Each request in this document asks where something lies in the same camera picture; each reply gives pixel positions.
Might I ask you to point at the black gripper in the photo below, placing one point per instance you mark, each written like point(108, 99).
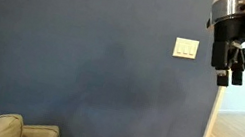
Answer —
point(232, 28)

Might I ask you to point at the white baseboard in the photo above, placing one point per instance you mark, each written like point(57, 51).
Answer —
point(243, 111)

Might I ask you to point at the cream rocker light switch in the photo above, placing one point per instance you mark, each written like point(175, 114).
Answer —
point(180, 48)
point(186, 49)
point(192, 50)

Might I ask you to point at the small beige couch cushion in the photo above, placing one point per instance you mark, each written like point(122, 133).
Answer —
point(41, 135)

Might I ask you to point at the cream triple switch plate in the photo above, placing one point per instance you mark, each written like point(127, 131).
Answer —
point(176, 47)

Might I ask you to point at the white doorway trim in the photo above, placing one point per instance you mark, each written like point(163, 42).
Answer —
point(209, 128)

